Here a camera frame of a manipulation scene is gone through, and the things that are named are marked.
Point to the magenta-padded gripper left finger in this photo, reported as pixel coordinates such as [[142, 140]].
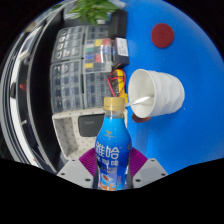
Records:
[[78, 171]]

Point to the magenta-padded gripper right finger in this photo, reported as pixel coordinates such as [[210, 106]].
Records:
[[146, 171]]

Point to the blue drink bottle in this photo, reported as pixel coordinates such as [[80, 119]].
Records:
[[113, 150]]

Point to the black rectangular speaker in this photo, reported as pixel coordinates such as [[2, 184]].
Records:
[[88, 125]]

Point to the metal spoon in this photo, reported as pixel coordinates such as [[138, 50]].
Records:
[[140, 100]]

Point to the yellow multimeter with red leads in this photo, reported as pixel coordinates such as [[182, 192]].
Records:
[[118, 81]]

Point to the clear organizer box, coloured parts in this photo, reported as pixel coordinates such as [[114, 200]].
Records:
[[97, 55]]

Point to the black box with white label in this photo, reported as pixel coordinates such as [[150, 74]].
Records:
[[120, 50]]

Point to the flat round red coaster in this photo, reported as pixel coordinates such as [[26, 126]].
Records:
[[162, 35]]

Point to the black flat case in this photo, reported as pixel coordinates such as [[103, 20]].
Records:
[[119, 25]]

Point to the green potted plant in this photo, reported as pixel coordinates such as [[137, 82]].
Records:
[[93, 10]]

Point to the black wall shelf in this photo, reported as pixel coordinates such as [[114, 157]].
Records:
[[40, 100]]

